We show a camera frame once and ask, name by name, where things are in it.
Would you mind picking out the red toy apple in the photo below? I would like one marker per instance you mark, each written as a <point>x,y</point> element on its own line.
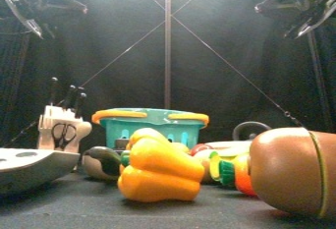
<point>200,147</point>

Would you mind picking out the black toy scissors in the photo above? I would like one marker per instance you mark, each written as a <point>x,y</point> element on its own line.
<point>64,136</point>

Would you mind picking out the yellow toy bell pepper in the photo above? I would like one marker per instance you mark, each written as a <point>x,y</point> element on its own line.
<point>162,174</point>

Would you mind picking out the pale toy plate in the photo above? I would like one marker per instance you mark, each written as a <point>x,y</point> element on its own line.
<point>232,146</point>

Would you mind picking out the black toy pan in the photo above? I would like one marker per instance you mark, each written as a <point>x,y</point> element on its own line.
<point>251,129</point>

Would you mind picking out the dark green toy avocado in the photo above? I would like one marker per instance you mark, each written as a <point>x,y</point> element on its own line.
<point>103,162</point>

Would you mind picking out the beige toy onion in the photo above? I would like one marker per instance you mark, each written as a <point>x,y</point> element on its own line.
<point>203,167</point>

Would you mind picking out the dark slanted frame pole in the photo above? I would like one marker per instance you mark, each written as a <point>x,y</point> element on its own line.
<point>319,82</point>

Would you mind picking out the orange toy carrot green top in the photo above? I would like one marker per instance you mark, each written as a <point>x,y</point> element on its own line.
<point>243,177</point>

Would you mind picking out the grey toy tray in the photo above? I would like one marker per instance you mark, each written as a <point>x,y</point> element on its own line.
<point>31,169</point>

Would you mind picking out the white toy knife block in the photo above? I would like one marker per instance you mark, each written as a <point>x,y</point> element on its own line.
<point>83,129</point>

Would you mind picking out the large brown toy potato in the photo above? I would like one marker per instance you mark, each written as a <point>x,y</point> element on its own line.
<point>284,170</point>

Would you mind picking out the grey vertical frame pole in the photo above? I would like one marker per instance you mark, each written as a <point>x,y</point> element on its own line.
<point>167,59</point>

